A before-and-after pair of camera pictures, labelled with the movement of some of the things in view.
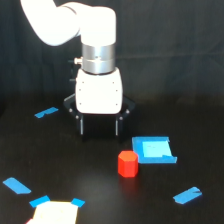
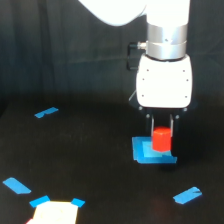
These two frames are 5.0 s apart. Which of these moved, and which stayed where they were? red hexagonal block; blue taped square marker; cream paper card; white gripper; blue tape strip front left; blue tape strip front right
Moved: white gripper; red hexagonal block
Stayed: cream paper card; blue tape strip front right; blue tape strip front left; blue taped square marker
